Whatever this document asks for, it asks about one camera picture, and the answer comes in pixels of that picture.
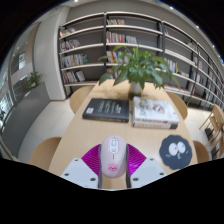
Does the small leafy background plant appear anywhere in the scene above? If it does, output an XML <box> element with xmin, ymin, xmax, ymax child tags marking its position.
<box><xmin>27</xmin><ymin>71</ymin><xmax>45</xmax><ymax>90</ymax></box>

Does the pink computer mouse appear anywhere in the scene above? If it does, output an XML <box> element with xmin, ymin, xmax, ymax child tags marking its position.
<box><xmin>99</xmin><ymin>134</ymin><xmax>128</xmax><ymax>179</ymax></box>

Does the wooden slat-frame chair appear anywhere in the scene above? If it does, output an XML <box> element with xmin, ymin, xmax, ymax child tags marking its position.
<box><xmin>199</xmin><ymin>104</ymin><xmax>224</xmax><ymax>158</ymax></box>

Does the rounded wooden shell chair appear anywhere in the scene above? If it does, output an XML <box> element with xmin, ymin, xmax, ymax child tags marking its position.
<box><xmin>29</xmin><ymin>136</ymin><xmax>63</xmax><ymax>171</ymax></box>
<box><xmin>166</xmin><ymin>91</ymin><xmax>189</xmax><ymax>121</ymax></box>
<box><xmin>69</xmin><ymin>85</ymin><xmax>95</xmax><ymax>115</ymax></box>
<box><xmin>192</xmin><ymin>139</ymin><xmax>211</xmax><ymax>165</ymax></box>

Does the dark cartoon-eyed mouse pad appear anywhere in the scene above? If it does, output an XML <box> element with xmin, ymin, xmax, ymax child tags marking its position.
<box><xmin>158</xmin><ymin>134</ymin><xmax>193</xmax><ymax>170</ymax></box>

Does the green potted plant white pot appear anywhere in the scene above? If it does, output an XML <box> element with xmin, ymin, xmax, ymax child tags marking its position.
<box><xmin>98</xmin><ymin>45</ymin><xmax>181</xmax><ymax>100</ymax></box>

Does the white illustrated cover book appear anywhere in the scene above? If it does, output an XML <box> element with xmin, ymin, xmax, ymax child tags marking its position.
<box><xmin>132</xmin><ymin>95</ymin><xmax>180</xmax><ymax>125</ymax></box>

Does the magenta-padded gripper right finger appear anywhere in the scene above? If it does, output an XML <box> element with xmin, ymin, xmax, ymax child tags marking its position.
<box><xmin>125</xmin><ymin>143</ymin><xmax>168</xmax><ymax>190</ymax></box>

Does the black hardcover book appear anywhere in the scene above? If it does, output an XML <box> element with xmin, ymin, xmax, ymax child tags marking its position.
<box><xmin>82</xmin><ymin>97</ymin><xmax>130</xmax><ymax>124</ymax></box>

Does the grey bookshelf unit with books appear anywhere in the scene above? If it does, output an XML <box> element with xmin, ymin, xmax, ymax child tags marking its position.
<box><xmin>57</xmin><ymin>11</ymin><xmax>224</xmax><ymax>111</ymax></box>

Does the white red-lettered spine book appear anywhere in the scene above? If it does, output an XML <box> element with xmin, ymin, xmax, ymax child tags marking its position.
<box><xmin>132</xmin><ymin>119</ymin><xmax>180</xmax><ymax>130</ymax></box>

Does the grey low counter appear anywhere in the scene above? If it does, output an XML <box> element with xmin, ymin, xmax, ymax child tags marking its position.
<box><xmin>1</xmin><ymin>83</ymin><xmax>52</xmax><ymax>158</ymax></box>

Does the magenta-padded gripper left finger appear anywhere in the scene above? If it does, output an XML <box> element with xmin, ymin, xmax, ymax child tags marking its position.
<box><xmin>60</xmin><ymin>143</ymin><xmax>103</xmax><ymax>190</ymax></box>

